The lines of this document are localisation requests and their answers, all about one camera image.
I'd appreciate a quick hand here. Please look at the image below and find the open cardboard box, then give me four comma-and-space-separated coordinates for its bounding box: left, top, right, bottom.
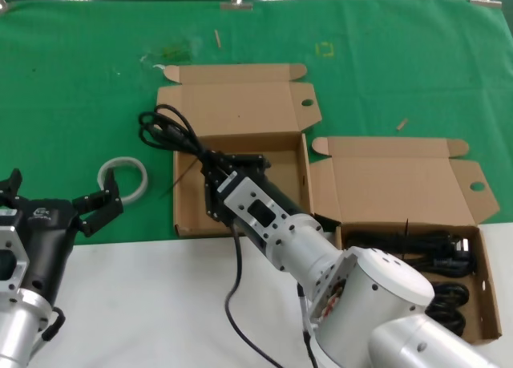
309, 135, 504, 345
153, 62, 324, 239

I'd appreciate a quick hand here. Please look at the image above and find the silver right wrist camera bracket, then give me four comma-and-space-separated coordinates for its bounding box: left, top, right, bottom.
217, 171, 297, 261

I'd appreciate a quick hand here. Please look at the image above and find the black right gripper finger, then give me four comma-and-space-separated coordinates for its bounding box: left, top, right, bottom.
219, 152, 271, 174
201, 169, 232, 224

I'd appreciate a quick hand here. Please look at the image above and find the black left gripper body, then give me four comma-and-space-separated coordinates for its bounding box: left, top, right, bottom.
0, 197, 83, 305

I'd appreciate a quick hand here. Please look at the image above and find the thin cable with metal plug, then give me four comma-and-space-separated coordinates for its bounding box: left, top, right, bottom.
295, 284, 322, 368

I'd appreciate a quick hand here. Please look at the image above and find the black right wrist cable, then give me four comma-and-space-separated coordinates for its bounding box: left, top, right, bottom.
223, 223, 286, 368

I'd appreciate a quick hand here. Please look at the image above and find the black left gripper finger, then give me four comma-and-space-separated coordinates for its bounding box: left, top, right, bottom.
0, 168, 22, 208
72, 168, 124, 238

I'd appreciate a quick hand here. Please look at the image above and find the white tape roll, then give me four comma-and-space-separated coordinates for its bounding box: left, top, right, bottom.
97, 156, 150, 204

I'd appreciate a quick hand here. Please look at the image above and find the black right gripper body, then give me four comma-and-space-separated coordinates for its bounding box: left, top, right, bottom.
242, 168, 315, 217

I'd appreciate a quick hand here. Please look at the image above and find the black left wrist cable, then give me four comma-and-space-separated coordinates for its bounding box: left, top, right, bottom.
41, 305, 67, 342

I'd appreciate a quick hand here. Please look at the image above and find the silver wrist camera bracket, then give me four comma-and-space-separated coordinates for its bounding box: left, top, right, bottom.
0, 213, 31, 301
217, 171, 297, 261

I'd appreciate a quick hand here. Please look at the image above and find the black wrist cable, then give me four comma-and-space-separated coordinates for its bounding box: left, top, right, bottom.
41, 305, 67, 342
223, 223, 286, 368

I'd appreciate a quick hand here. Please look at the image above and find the green table cloth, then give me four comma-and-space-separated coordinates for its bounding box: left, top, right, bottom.
0, 0, 513, 248

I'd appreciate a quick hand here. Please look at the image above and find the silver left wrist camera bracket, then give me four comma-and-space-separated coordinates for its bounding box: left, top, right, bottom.
0, 213, 31, 301

